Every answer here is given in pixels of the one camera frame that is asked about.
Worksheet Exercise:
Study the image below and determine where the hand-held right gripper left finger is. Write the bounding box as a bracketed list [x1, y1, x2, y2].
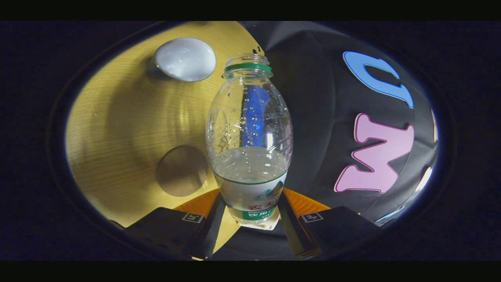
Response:
[117, 189, 227, 261]

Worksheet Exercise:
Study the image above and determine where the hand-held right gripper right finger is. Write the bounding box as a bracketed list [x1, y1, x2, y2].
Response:
[277, 188, 381, 258]

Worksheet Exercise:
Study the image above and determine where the round brown coaster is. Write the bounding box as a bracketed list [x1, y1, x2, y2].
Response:
[156, 146, 209, 197]

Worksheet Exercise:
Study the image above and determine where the clear plastic water bottle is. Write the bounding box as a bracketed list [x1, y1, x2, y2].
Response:
[205, 54, 293, 231]

